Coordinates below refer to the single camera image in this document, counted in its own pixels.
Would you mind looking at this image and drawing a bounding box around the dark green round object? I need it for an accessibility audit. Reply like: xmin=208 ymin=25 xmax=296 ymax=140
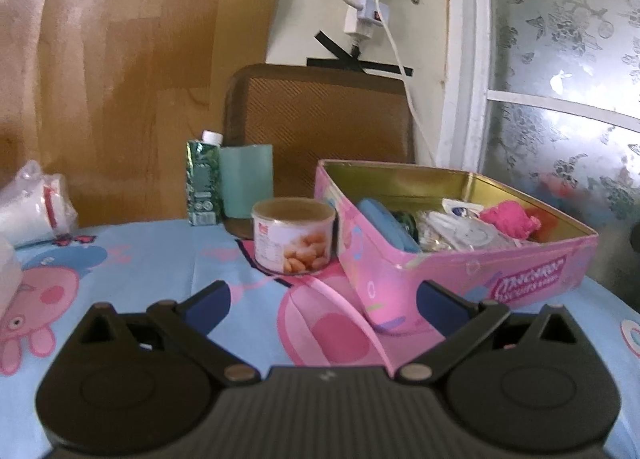
xmin=392 ymin=210 xmax=419 ymax=245

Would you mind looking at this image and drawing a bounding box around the small white blue packet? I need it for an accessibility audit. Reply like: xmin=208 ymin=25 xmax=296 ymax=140
xmin=442 ymin=197 xmax=486 ymax=216

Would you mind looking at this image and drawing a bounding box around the pink tin box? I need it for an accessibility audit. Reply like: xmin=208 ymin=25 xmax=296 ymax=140
xmin=314 ymin=159 xmax=599 ymax=336

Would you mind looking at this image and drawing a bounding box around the thin white cable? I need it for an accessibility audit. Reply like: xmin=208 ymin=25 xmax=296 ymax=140
xmin=369 ymin=0 xmax=437 ymax=166

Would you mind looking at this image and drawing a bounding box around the long black tape strip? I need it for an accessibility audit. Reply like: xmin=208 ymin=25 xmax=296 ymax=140
xmin=306 ymin=58 xmax=415 ymax=78

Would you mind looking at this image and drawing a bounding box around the bean can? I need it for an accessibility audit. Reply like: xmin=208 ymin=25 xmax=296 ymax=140
xmin=251 ymin=198 xmax=337 ymax=276

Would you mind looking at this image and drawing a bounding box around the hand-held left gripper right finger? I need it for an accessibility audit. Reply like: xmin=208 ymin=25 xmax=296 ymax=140
xmin=397 ymin=280 xmax=582 ymax=385

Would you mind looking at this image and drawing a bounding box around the clear plastic packet in box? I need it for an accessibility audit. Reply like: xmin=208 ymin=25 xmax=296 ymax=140
xmin=417 ymin=210 xmax=516 ymax=253

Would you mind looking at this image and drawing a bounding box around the frosted glass window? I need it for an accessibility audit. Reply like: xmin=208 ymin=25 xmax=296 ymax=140
xmin=440 ymin=0 xmax=640 ymax=316

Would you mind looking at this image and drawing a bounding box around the wooden headboard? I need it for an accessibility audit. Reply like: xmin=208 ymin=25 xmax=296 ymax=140
xmin=0 ymin=0 xmax=282 ymax=231

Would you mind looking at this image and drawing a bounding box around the blue case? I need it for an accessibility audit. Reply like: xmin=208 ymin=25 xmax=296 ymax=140
xmin=356 ymin=197 xmax=424 ymax=255

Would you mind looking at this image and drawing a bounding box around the brown chair back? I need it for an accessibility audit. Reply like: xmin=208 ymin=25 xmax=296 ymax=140
xmin=223 ymin=64 xmax=417 ymax=241

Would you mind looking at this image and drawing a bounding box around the teal cup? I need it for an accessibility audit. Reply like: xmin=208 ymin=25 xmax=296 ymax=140
xmin=219 ymin=144 xmax=275 ymax=220

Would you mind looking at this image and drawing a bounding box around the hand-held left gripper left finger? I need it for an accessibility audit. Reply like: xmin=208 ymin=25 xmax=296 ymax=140
xmin=75 ymin=280 xmax=261 ymax=386

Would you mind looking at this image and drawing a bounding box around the cartoon pig printed blanket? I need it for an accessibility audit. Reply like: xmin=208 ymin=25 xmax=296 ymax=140
xmin=0 ymin=218 xmax=640 ymax=459

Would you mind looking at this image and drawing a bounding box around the white plastic bag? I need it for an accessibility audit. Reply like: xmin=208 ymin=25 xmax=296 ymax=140
xmin=0 ymin=160 xmax=79 ymax=248

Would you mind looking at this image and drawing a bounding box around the green drink carton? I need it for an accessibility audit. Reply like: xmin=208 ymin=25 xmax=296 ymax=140
xmin=186 ymin=130 xmax=224 ymax=227

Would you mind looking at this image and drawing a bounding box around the pink plush toy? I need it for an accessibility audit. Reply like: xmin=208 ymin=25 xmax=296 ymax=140
xmin=479 ymin=200 xmax=542 ymax=241

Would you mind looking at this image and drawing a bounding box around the short black tape strip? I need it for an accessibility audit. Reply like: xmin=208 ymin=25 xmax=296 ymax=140
xmin=314 ymin=32 xmax=352 ymax=58

